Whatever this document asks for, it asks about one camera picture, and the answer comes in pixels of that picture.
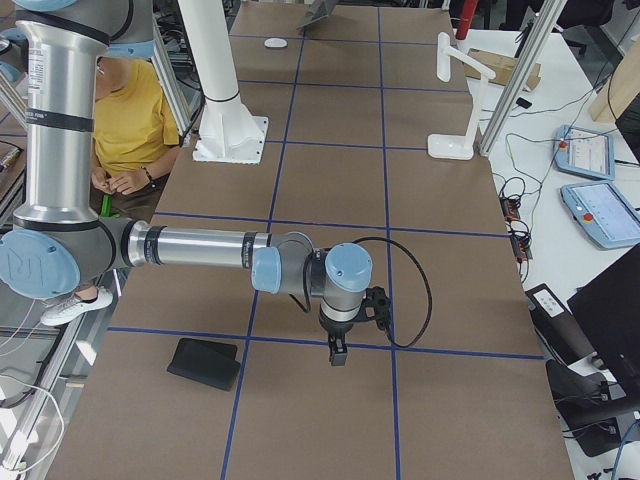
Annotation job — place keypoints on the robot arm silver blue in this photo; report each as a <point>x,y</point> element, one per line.
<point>58,241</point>

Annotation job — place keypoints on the blue teach pendant near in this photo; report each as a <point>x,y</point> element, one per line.
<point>603,213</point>

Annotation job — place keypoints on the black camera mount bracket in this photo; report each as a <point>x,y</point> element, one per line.
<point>375,307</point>

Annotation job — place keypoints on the blue teach pendant far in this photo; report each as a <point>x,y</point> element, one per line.
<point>585,153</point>

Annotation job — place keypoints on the cardboard box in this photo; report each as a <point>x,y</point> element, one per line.
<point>503,66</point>

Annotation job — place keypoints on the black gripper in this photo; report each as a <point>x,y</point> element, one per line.
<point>337,332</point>

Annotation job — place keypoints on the person in yellow shirt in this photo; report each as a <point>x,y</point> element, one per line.
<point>135,143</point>

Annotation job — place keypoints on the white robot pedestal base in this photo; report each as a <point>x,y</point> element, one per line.
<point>228,132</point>

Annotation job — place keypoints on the white computer mouse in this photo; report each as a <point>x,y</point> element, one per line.
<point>275,43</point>

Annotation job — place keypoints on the blue teach pendant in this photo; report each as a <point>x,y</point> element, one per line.
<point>585,153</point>
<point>603,213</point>

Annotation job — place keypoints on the aluminium frame post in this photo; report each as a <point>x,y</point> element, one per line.
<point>534,44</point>

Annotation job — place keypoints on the black monitor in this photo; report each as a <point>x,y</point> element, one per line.
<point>607,311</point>

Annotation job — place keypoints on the silver laptop black keyboard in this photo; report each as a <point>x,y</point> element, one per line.
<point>317,11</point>

